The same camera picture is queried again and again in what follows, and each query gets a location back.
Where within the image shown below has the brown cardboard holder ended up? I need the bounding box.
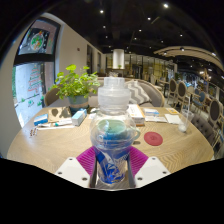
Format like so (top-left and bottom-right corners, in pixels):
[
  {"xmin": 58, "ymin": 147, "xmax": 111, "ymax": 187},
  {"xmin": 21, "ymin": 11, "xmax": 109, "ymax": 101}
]
[{"xmin": 48, "ymin": 106, "xmax": 73, "ymax": 124}]

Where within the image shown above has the group of ceiling spotlights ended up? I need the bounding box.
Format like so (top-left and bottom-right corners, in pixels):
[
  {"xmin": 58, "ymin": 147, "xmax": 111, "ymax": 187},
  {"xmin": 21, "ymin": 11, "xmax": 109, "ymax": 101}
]
[{"xmin": 98, "ymin": 1, "xmax": 218, "ymax": 58}]

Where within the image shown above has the clear plastic cup with straw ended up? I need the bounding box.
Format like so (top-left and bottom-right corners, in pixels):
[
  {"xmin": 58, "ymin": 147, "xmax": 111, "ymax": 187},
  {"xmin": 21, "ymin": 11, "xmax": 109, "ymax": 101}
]
[{"xmin": 177, "ymin": 94, "xmax": 195, "ymax": 134}]

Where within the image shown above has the grey sofa with wooden frame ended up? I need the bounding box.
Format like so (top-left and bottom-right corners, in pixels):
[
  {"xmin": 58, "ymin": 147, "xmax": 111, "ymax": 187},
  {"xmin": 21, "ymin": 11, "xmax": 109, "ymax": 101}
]
[{"xmin": 43, "ymin": 77, "xmax": 166, "ymax": 108}]

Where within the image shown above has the white paper napkin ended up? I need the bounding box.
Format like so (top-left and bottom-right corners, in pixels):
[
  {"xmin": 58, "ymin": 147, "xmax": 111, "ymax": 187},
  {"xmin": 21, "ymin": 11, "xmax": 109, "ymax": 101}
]
[{"xmin": 165, "ymin": 113, "xmax": 183, "ymax": 125}]

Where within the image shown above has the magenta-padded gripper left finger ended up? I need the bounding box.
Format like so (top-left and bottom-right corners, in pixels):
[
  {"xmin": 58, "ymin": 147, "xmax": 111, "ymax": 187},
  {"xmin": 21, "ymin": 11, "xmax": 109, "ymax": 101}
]
[{"xmin": 54, "ymin": 145, "xmax": 99, "ymax": 189}]

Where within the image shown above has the dark-framed window with decals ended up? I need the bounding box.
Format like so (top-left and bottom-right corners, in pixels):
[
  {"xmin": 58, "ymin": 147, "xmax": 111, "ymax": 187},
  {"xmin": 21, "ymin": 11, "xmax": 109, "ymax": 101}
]
[{"xmin": 13, "ymin": 17, "xmax": 62, "ymax": 116}]

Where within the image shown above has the grey white chevron pillow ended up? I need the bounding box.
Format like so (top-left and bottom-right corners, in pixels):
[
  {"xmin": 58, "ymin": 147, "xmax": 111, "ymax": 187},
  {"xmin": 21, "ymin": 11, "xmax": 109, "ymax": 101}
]
[{"xmin": 124, "ymin": 79, "xmax": 153, "ymax": 106}]

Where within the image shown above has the green potted plant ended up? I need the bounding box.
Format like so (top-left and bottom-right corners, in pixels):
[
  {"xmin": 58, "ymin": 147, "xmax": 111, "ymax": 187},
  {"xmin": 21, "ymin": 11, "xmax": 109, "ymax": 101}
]
[{"xmin": 51, "ymin": 64, "xmax": 102, "ymax": 114}]

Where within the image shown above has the small white blue box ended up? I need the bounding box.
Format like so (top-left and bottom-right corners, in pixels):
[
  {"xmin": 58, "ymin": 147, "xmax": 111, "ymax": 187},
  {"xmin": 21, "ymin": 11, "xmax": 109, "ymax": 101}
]
[{"xmin": 143, "ymin": 108, "xmax": 160, "ymax": 117}]

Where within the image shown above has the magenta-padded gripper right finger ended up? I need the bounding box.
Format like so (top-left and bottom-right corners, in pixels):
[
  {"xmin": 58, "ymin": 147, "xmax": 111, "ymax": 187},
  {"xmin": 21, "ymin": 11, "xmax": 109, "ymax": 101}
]
[{"xmin": 127, "ymin": 145, "xmax": 172, "ymax": 189}]

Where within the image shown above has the flat round red coaster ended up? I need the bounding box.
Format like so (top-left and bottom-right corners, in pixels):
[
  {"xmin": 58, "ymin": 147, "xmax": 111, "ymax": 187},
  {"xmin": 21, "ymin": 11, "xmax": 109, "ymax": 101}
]
[{"xmin": 143, "ymin": 131, "xmax": 164, "ymax": 147}]

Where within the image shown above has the clear bottle with blue label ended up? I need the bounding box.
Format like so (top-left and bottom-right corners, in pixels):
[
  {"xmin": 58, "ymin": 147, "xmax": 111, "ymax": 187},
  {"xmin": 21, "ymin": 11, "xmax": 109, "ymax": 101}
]
[{"xmin": 89, "ymin": 76, "xmax": 138, "ymax": 186}]

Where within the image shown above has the dark grey tufted armchair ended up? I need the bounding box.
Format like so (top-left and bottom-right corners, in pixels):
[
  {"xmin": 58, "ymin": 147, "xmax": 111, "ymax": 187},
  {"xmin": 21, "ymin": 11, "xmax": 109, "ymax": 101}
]
[{"xmin": 190, "ymin": 113, "xmax": 214, "ymax": 146}]

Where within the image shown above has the yellow square card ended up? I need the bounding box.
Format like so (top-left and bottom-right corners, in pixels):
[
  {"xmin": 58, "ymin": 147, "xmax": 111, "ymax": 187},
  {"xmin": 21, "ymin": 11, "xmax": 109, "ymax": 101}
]
[{"xmin": 165, "ymin": 107, "xmax": 180, "ymax": 116}]

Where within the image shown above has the blue white small pack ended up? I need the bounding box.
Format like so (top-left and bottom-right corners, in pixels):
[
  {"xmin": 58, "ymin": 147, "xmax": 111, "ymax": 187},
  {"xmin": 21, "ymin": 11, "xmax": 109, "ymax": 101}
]
[{"xmin": 33, "ymin": 113, "xmax": 50, "ymax": 127}]

